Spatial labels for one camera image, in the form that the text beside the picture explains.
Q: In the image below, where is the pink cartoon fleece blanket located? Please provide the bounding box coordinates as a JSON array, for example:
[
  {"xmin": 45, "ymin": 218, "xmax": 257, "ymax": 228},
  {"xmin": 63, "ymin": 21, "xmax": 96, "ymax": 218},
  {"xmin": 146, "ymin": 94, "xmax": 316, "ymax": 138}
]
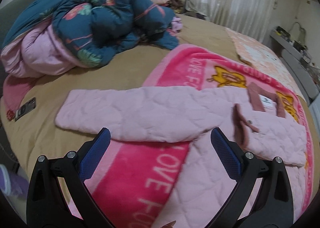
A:
[{"xmin": 57, "ymin": 43, "xmax": 315, "ymax": 228}]

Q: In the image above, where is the pink quilted jacket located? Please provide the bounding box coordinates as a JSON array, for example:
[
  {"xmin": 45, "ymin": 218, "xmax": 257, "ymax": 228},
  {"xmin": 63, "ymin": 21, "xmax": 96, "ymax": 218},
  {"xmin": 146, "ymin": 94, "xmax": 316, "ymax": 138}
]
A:
[{"xmin": 55, "ymin": 83, "xmax": 307, "ymax": 227}]

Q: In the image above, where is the navy floral duvet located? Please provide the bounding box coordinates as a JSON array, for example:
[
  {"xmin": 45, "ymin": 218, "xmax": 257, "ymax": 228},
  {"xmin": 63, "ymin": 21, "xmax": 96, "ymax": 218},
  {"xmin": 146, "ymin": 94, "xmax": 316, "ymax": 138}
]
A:
[{"xmin": 1, "ymin": 0, "xmax": 179, "ymax": 78}]

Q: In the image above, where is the grey bed footboard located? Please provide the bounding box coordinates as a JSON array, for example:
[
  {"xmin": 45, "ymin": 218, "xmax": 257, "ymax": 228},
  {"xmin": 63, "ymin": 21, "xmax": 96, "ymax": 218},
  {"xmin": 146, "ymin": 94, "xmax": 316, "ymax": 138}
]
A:
[{"xmin": 280, "ymin": 50, "xmax": 319, "ymax": 106}]

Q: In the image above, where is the orange white checkered blanket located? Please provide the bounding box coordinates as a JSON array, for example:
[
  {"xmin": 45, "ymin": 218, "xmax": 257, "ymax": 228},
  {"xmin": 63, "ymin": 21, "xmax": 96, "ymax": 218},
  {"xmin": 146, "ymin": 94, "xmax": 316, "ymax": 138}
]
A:
[{"xmin": 226, "ymin": 28, "xmax": 305, "ymax": 100}]

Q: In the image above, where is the black phone on bed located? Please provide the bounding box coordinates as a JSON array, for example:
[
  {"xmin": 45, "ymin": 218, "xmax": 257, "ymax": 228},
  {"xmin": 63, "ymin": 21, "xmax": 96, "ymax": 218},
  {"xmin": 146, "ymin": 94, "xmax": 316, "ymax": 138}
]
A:
[{"xmin": 14, "ymin": 97, "xmax": 36, "ymax": 121}]

